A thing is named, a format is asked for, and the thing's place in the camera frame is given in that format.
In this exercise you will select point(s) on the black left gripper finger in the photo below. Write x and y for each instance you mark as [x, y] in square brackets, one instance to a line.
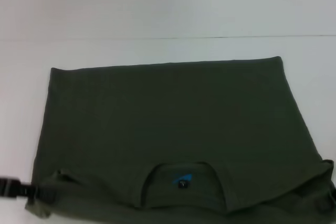
[23, 188]

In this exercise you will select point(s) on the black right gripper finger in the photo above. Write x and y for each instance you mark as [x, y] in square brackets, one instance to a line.
[333, 195]

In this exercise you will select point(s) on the dark green FREE t-shirt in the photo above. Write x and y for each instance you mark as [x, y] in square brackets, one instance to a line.
[170, 129]

